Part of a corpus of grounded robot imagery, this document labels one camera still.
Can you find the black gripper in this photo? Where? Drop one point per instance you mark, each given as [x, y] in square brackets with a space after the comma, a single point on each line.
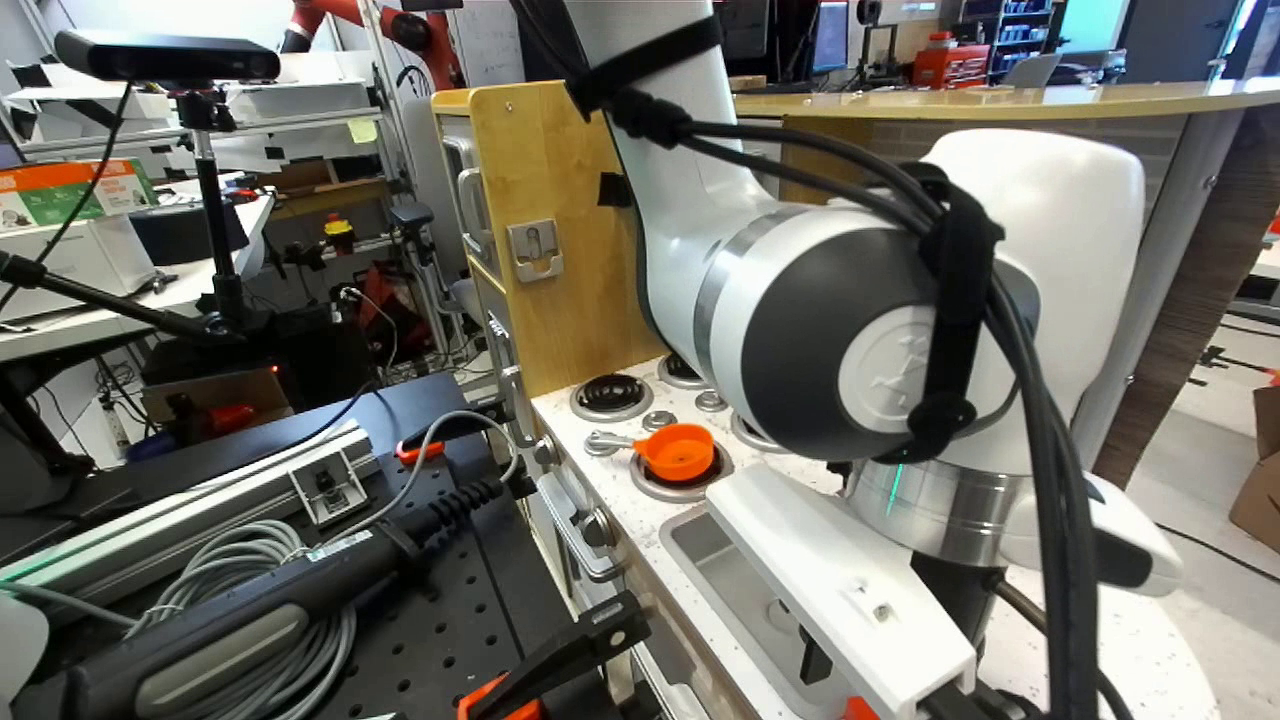
[960, 600]

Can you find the small orange toy object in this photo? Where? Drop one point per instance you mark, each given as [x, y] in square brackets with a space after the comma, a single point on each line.
[860, 709]

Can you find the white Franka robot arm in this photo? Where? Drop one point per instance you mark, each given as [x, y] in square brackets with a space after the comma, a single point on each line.
[801, 323]

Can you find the red robot arm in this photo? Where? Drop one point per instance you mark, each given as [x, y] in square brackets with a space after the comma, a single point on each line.
[401, 27]

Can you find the orange toy pot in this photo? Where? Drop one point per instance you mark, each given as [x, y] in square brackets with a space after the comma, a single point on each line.
[672, 453]

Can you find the brown cardboard box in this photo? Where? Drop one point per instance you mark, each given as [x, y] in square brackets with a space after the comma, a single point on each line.
[1262, 481]

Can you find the silver stove knob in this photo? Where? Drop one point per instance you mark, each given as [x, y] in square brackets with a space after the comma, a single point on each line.
[709, 396]
[659, 419]
[600, 443]

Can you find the black bar clamp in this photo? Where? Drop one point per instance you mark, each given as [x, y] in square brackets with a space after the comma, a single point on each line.
[572, 653]

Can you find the grey kitchen support pole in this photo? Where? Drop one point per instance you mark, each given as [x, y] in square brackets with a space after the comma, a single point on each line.
[1183, 227]

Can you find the red bag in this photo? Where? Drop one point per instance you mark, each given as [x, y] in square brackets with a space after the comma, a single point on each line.
[954, 62]

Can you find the teal screen monitor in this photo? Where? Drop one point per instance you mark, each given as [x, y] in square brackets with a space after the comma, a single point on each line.
[1099, 27]

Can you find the red machine part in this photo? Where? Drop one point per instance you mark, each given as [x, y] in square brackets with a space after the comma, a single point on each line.
[385, 306]

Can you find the yellow sticky note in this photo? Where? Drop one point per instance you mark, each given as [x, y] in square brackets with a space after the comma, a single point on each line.
[363, 130]

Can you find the black boom rod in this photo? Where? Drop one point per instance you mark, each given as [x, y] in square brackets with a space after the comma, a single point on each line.
[82, 296]

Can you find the green orange box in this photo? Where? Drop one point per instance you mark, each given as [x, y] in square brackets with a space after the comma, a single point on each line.
[65, 193]

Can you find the wooden toy kitchen frame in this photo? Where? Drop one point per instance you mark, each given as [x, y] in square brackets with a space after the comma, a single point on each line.
[544, 172]

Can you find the aluminium extrusion rail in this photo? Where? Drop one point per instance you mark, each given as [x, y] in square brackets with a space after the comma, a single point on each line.
[161, 513]

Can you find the black camera stand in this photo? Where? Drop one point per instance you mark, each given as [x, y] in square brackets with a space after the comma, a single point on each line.
[218, 201]

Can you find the black stereo camera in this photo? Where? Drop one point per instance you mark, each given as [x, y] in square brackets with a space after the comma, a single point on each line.
[161, 59]

